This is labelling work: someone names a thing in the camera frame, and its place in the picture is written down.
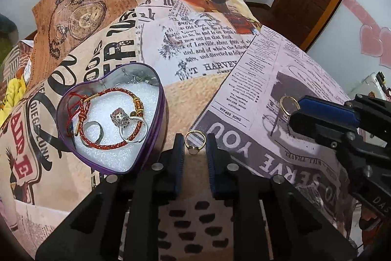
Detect white decorated bag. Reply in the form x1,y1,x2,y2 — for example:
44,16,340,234
354,71,391,97

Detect wide silver ring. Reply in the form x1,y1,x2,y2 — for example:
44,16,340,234
82,121,101,139

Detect red braided bracelet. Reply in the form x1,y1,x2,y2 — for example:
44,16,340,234
65,87,150,151

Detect newspaper print blanket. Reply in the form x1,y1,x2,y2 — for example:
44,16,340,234
0,0,361,261

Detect yellow cloth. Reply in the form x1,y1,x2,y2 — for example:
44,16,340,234
0,76,29,124

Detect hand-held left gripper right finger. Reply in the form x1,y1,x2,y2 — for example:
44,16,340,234
205,133,358,261

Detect purple heart-shaped tin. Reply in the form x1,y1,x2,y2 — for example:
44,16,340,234
56,62,165,174

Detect silver chain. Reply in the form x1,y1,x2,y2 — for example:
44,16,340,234
122,67,145,85

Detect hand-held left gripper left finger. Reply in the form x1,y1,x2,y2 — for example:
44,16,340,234
35,133,185,261

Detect gold ring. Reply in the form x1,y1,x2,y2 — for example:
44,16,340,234
184,130,205,155
279,95,301,115

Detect silver ring square top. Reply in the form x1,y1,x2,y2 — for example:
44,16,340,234
120,115,149,143

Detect silver ring brown stone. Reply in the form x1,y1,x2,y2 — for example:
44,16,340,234
110,108,127,127

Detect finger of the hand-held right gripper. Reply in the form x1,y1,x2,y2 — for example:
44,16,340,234
289,111,371,176
298,94,391,145

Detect striped patchwork blanket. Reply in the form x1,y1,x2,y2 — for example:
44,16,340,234
3,41,34,81

